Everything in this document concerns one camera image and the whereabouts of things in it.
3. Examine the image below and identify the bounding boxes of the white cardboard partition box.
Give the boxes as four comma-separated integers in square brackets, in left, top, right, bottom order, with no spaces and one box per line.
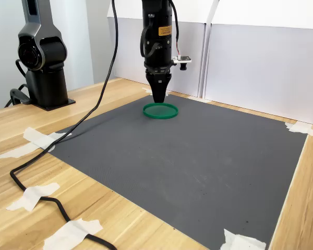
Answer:
[106,0,212,99]
[202,0,313,128]

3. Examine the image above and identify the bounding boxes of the round green lid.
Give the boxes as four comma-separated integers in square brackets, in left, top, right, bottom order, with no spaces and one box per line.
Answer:
[142,102,179,121]

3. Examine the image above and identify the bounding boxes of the dark grey mat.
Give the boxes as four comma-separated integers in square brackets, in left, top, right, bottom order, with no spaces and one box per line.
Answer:
[49,93,308,250]

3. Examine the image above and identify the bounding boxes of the black arm base cable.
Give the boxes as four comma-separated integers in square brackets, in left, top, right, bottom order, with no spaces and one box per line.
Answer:
[4,83,32,108]

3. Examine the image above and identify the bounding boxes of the red and white camera wires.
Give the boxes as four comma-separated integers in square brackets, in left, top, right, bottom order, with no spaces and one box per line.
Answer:
[175,24,183,58]

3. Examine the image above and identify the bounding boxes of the long black camera cable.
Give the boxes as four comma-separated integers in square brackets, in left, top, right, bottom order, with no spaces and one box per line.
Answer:
[9,0,119,250]

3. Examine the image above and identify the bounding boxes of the white gripper camera box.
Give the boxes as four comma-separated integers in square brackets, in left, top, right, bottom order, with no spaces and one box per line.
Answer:
[172,55,192,71]

